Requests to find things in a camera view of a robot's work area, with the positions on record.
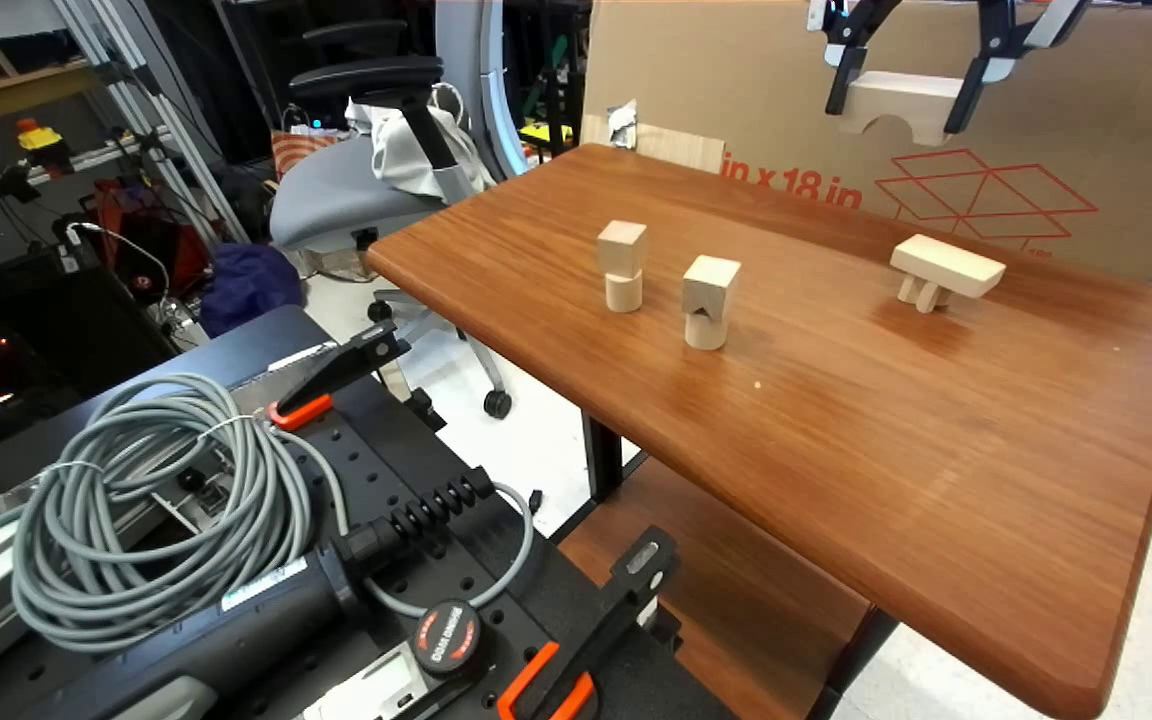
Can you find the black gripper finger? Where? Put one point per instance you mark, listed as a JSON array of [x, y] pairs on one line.
[[1008, 34], [857, 26]]

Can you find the wooden arch block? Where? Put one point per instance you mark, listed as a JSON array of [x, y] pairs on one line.
[[904, 102]]

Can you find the large cardboard sheet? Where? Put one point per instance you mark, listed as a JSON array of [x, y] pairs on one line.
[[738, 81]]

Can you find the small wooden support block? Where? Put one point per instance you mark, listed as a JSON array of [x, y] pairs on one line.
[[923, 298]]

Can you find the wooden cube block with notch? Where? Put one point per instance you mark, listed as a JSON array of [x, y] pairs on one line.
[[709, 283]]

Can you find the plain wooden cube block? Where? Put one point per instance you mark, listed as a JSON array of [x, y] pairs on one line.
[[622, 245]]

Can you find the wooden cylinder block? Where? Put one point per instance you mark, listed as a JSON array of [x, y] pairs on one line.
[[707, 330], [622, 292]]

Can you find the white curved tube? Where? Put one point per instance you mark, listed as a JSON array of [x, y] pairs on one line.
[[500, 93]]

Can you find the grey crumpled cloth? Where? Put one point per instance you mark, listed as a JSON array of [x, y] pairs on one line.
[[403, 145]]

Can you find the black office chair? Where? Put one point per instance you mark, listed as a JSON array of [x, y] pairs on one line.
[[361, 79]]

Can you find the black table leg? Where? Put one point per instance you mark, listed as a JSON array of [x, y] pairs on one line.
[[600, 463]]

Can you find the grey office chair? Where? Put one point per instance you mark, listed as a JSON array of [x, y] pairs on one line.
[[337, 212]]

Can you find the brown wooden lower board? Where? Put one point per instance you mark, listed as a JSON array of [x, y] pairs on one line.
[[721, 585]]

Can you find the black perforated mounting platform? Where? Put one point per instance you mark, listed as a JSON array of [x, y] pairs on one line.
[[376, 466]]

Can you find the blue bag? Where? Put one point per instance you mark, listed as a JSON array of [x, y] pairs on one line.
[[251, 286]]

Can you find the silver metal shelf rack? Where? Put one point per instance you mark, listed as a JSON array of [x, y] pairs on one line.
[[157, 104]]

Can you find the round black red knob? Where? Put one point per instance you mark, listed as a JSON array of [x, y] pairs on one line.
[[451, 636]]

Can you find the yellow red emergency stop button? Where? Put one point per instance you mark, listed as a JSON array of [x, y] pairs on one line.
[[38, 138]]

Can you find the black controller box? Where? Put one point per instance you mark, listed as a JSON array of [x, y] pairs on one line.
[[28, 362]]

